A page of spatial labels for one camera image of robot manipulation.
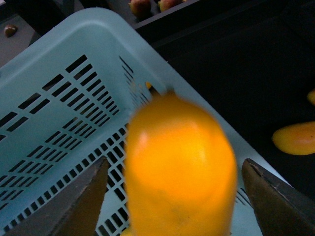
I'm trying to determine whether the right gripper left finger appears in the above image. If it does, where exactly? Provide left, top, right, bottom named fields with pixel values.
left=6, top=157, right=108, bottom=236

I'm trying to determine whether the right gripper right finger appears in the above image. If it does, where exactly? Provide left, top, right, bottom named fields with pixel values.
left=241, top=158, right=315, bottom=236

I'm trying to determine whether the yellow mango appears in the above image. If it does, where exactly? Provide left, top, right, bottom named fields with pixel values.
left=124, top=92, right=237, bottom=236

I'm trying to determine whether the light blue plastic basket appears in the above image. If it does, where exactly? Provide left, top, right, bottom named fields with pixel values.
left=0, top=8, right=277, bottom=236

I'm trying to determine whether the orange mango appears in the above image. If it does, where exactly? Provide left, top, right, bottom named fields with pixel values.
left=272, top=121, right=315, bottom=155
left=307, top=89, right=315, bottom=105

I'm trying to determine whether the orange mango top left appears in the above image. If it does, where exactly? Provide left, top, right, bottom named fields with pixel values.
left=307, top=89, right=315, bottom=105

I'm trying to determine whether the brown chestnut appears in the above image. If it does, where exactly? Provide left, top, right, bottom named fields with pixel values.
left=4, top=24, right=18, bottom=38

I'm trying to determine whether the green red pear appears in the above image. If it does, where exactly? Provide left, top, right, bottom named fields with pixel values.
left=129, top=0, right=151, bottom=15
left=157, top=0, right=183, bottom=12

